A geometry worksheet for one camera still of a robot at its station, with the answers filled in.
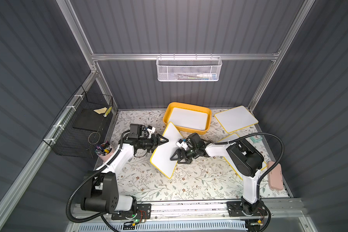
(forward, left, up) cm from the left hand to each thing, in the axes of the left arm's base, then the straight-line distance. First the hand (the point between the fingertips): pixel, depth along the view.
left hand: (167, 145), depth 80 cm
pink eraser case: (-15, -61, -14) cm, 65 cm away
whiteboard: (+32, -15, -14) cm, 38 cm away
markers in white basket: (+39, -20, +19) cm, 48 cm away
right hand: (-4, -4, -12) cm, 13 cm away
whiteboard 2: (-6, +4, -3) cm, 8 cm away
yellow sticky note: (+16, +38, +12) cm, 43 cm away
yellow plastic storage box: (+41, +1, -11) cm, 43 cm away
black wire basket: (+5, +45, +11) cm, 46 cm away
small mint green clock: (+13, -60, -14) cm, 63 cm away
